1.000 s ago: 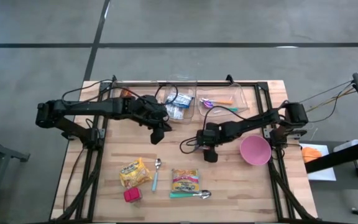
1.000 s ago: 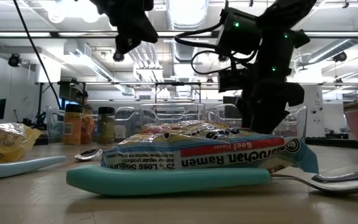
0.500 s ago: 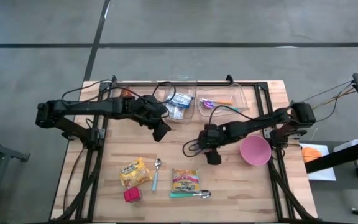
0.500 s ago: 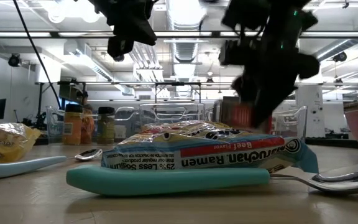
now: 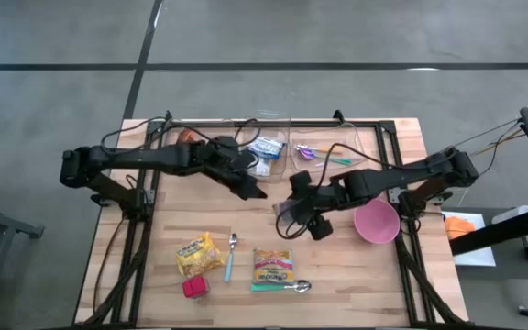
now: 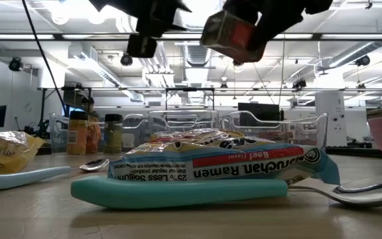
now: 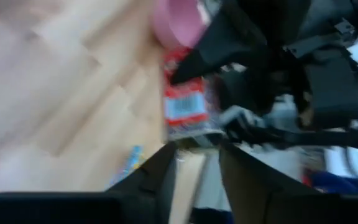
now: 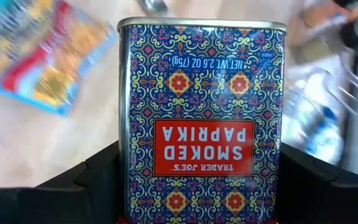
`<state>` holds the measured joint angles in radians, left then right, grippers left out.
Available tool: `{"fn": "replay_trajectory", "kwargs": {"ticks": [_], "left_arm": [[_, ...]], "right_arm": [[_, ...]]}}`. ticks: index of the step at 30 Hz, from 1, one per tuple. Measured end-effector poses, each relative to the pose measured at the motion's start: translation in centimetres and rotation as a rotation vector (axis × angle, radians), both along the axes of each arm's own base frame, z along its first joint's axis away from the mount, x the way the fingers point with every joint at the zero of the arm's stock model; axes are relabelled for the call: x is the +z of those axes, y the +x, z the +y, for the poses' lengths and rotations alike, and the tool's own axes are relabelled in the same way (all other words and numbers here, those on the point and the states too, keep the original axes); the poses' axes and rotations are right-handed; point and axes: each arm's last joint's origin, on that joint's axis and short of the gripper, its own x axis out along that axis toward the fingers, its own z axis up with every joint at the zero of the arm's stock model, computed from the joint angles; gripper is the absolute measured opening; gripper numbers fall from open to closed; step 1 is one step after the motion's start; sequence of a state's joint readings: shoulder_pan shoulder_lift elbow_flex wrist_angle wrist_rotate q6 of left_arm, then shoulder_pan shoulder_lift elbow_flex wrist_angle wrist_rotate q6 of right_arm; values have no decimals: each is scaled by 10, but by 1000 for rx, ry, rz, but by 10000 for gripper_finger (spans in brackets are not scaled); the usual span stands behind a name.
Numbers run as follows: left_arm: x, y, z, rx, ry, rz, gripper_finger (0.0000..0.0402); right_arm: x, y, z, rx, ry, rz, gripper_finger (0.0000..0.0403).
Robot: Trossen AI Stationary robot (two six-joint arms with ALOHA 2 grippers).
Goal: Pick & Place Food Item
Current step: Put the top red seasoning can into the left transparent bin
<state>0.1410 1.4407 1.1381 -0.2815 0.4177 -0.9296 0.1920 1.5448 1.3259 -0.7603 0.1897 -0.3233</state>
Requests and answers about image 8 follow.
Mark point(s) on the beef flavor ramen packet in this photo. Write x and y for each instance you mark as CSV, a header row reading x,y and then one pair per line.
x,y
42,56

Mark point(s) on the smoked paprika tin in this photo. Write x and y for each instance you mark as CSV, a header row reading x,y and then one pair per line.
x,y
204,93

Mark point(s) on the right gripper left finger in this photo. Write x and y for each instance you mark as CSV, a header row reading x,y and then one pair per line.
x,y
57,199

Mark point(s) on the blue ramen packet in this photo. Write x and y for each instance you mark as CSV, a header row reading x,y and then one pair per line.
x,y
322,124

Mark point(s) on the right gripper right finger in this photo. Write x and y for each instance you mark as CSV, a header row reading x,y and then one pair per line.
x,y
322,199

